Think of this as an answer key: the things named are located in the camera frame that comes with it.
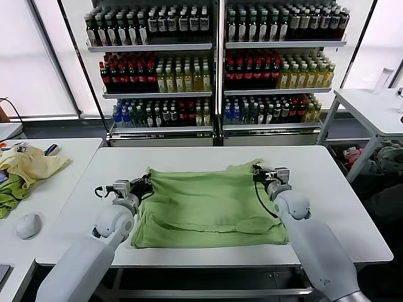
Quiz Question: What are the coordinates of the grey label dark bottle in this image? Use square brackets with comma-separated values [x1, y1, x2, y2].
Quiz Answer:
[329, 9, 339, 40]
[310, 9, 320, 40]
[320, 9, 330, 40]
[339, 9, 349, 40]

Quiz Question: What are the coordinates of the pale yellow garment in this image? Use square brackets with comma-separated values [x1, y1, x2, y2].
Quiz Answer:
[0, 147, 72, 190]

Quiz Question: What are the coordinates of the black frame bar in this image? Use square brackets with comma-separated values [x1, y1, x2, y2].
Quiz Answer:
[58, 0, 110, 147]
[339, 0, 378, 89]

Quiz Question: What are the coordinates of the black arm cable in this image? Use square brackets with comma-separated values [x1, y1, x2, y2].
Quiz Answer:
[94, 185, 114, 199]
[254, 182, 280, 220]

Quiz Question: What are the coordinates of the white computer mouse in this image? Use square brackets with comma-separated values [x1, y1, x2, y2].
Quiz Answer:
[15, 212, 42, 240]

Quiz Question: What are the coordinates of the pink garment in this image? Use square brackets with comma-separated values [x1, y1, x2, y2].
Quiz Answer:
[343, 147, 363, 167]

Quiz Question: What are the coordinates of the blue and white device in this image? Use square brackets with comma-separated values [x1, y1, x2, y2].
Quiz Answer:
[43, 143, 61, 157]

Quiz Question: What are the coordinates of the white label tea bottle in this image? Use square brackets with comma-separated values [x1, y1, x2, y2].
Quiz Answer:
[199, 9, 209, 41]
[188, 9, 198, 41]
[167, 9, 178, 41]
[178, 9, 188, 41]
[148, 9, 158, 41]
[157, 9, 167, 41]

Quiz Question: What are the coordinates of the green t-shirt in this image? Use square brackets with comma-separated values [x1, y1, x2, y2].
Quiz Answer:
[130, 159, 290, 249]

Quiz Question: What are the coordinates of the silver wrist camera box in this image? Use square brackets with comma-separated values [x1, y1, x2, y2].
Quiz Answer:
[274, 167, 291, 186]
[112, 179, 133, 199]

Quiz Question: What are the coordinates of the green cap dark bottle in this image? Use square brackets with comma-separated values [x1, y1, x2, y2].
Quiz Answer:
[237, 11, 247, 43]
[268, 11, 278, 43]
[247, 11, 258, 43]
[258, 11, 268, 43]
[86, 16, 96, 46]
[228, 11, 238, 43]
[117, 16, 127, 46]
[96, 16, 106, 46]
[279, 11, 289, 43]
[127, 16, 137, 46]
[106, 16, 116, 46]
[137, 16, 147, 46]

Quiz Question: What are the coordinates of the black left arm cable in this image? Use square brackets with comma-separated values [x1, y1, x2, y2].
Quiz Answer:
[94, 185, 114, 199]

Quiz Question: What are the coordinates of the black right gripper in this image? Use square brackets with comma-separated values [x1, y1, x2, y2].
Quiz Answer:
[251, 163, 277, 184]

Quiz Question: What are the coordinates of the drinks shelf unit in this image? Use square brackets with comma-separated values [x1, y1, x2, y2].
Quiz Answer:
[84, 0, 221, 148]
[219, 0, 348, 147]

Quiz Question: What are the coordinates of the white side table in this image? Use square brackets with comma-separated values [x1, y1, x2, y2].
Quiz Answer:
[316, 87, 403, 183]

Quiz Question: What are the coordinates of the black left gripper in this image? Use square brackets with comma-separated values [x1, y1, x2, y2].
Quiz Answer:
[130, 174, 156, 198]

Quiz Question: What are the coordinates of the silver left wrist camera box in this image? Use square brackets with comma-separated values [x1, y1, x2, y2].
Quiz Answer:
[112, 179, 133, 199]

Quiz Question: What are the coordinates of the thin black cable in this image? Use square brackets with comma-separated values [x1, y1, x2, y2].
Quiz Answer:
[0, 97, 25, 141]

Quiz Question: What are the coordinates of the beige label dark bottle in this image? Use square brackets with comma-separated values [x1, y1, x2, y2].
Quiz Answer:
[300, 10, 310, 41]
[290, 10, 300, 41]

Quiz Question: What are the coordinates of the red cap cola bottle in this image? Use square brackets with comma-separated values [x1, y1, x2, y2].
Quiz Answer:
[137, 62, 146, 92]
[119, 62, 128, 92]
[101, 62, 110, 92]
[262, 59, 271, 89]
[110, 62, 119, 92]
[225, 59, 235, 89]
[271, 59, 280, 89]
[253, 59, 263, 89]
[234, 59, 244, 89]
[128, 62, 137, 92]
[146, 62, 156, 92]
[244, 59, 253, 89]

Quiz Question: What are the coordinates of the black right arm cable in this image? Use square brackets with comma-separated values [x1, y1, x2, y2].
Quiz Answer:
[254, 182, 280, 220]

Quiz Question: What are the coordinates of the crumpled green garment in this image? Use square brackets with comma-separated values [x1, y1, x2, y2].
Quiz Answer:
[0, 174, 31, 220]

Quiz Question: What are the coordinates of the grey green garment pile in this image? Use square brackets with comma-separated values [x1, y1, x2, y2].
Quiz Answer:
[376, 140, 403, 174]

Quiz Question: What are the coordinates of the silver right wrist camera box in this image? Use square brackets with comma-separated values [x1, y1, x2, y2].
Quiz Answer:
[274, 167, 291, 186]

